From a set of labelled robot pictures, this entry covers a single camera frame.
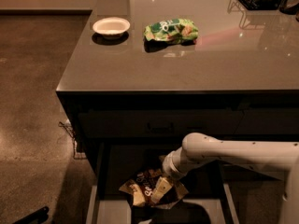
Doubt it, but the wire rack on floor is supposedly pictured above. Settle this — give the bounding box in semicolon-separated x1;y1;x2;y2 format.
58;120;86;160

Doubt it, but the dark counter cabinet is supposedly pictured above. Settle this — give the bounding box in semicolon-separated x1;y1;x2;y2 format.
55;0;299;224

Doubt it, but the open middle drawer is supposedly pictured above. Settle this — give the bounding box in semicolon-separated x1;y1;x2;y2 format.
88;143;239;224

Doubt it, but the brown chip bag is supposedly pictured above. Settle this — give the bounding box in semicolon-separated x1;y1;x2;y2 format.
119;169;189;209

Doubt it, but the white bowl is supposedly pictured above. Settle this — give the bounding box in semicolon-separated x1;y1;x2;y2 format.
93;17;130;39

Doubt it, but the black object floor corner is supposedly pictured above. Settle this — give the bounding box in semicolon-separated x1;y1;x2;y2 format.
13;206;49;224

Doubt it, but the dark round object on counter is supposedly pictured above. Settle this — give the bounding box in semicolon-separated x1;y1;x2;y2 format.
279;0;299;15

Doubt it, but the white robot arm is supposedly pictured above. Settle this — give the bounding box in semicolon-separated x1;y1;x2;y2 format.
151;133;299;224

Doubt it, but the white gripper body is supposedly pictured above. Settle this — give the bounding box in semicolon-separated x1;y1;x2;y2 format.
163;148;191;180

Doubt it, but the closed top drawer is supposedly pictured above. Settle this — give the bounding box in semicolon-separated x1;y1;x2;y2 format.
78;109;243;138

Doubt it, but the green chip bag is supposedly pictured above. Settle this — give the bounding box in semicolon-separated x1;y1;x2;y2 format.
144;19;199;44

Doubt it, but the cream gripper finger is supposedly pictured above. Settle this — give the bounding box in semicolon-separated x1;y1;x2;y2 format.
150;176;173;203

